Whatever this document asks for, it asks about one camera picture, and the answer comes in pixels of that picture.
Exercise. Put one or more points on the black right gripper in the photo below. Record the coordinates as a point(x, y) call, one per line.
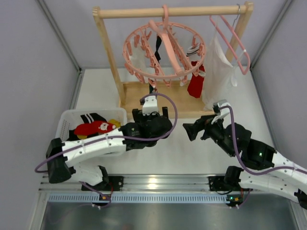
point(205, 129)

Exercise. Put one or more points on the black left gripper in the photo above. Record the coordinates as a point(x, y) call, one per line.
point(149, 117)

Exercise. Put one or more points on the red santa sock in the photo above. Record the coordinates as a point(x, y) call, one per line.
point(100, 127)
point(196, 83)

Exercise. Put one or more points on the dark green christmas sock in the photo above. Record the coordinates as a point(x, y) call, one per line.
point(152, 87)

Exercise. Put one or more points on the pink round clip hanger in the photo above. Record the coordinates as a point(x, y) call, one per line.
point(174, 64)

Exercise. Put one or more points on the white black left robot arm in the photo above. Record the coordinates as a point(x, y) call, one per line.
point(59, 170)

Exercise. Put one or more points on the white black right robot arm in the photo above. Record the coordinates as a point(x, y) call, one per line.
point(263, 168)

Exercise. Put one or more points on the pink clothes hanger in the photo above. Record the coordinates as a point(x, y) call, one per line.
point(244, 11)

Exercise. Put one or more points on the yellow sock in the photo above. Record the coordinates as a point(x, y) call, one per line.
point(113, 121)

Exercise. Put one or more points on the white undershirt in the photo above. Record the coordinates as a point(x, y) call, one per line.
point(220, 74)

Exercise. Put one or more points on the black white striped sock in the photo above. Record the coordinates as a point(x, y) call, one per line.
point(86, 118)

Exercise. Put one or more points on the white ankle sock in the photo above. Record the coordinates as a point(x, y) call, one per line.
point(137, 58)

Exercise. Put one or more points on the white plastic laundry basket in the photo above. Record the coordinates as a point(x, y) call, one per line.
point(64, 124)

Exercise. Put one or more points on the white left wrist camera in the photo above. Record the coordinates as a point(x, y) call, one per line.
point(149, 104)

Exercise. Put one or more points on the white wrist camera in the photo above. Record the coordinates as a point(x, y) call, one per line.
point(149, 104)
point(220, 113)

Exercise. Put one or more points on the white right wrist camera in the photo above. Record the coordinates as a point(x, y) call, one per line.
point(220, 113)

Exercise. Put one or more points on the aluminium mounting rail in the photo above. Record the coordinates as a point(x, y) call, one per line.
point(168, 189)

